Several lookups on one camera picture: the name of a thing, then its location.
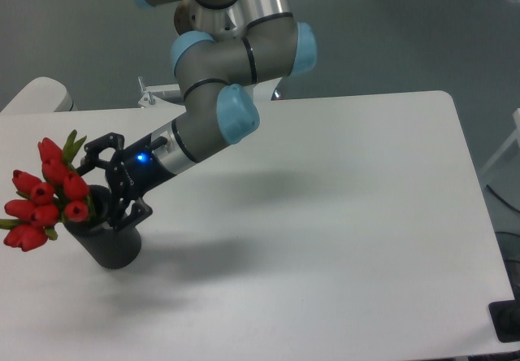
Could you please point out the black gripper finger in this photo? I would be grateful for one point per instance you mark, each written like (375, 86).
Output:
(129, 213)
(93, 150)

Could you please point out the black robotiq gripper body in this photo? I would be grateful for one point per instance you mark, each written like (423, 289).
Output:
(135, 170)

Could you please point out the red tulip bouquet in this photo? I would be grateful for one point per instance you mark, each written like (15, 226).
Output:
(60, 196)

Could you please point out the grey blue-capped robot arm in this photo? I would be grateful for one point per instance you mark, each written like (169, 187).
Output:
(218, 111)

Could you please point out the dark grey ribbed vase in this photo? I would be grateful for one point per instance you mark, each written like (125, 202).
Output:
(112, 244)

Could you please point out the white rounded side table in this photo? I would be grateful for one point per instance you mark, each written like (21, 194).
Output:
(41, 95)

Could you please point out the black box at table edge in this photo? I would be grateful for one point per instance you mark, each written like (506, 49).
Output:
(505, 319)

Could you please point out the white frame at right edge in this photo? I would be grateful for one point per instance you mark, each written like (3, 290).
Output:
(504, 154)

